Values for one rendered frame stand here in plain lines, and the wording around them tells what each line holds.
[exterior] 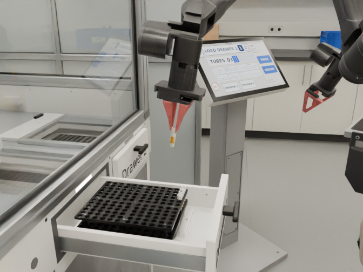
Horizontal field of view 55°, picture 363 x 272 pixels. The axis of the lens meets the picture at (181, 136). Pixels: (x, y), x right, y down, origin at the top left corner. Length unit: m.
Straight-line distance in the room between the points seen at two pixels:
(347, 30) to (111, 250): 0.68
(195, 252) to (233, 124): 1.14
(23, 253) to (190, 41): 0.50
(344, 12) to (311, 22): 3.54
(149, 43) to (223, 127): 1.09
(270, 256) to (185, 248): 1.43
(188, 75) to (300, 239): 1.78
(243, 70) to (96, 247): 1.17
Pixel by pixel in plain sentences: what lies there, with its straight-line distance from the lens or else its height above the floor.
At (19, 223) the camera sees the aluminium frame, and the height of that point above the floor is 0.98.
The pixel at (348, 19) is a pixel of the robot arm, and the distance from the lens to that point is 0.84.
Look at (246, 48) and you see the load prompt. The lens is 1.81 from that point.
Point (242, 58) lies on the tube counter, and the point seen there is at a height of 1.11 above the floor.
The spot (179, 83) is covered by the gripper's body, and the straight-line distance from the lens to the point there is 0.72.
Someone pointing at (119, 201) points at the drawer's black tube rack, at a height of 0.90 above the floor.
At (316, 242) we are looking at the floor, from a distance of 2.36.
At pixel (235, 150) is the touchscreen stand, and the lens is 1.85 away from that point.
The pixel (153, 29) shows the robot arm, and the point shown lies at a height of 1.29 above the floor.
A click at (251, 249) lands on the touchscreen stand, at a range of 2.14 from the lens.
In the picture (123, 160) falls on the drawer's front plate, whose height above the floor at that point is 0.91.
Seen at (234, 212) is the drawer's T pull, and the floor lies 0.91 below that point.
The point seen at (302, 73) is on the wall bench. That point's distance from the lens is 3.74.
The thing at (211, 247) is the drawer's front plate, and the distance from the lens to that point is 0.69.
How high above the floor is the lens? 1.33
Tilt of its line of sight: 20 degrees down
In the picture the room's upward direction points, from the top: straight up
